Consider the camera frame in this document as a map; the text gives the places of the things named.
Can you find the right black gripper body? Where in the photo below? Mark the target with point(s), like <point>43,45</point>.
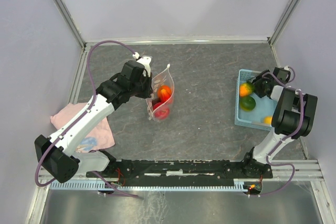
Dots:
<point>259,85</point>

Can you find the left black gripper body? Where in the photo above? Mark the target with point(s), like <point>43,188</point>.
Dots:
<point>142,89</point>

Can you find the orange green mango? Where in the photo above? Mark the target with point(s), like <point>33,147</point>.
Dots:
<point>246,89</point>

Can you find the orange round fruit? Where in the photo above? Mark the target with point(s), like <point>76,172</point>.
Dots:
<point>159,90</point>

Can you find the green round fruit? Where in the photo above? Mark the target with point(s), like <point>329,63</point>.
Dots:
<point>247,103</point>

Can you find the clear polka dot zip bag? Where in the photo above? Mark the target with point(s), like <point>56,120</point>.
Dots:
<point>163,78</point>

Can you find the red round apple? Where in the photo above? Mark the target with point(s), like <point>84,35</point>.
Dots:
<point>162,112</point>

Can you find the bright red fruit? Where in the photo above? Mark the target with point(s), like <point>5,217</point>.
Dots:
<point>165,94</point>

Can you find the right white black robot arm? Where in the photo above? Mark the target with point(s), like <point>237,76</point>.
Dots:
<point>293,116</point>

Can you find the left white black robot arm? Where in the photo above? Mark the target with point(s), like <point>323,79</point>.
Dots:
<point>57,153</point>

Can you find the light blue plastic basket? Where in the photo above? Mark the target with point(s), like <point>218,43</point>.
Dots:
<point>264,106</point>

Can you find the yellow fruit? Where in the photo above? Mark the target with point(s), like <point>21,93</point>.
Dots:
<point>267,120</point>

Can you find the pink cloth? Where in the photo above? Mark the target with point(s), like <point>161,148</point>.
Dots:
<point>98,138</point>

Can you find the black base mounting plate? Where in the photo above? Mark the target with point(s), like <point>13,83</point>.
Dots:
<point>184,173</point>

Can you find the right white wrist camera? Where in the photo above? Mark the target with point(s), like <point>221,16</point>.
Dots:
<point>282,74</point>

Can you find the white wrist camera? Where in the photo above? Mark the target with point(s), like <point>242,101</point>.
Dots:
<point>144,60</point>
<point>282,74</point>

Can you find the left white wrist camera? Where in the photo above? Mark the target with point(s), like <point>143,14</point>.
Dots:
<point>144,60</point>

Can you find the light blue cable duct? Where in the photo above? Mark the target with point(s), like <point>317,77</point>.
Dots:
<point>98,184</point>

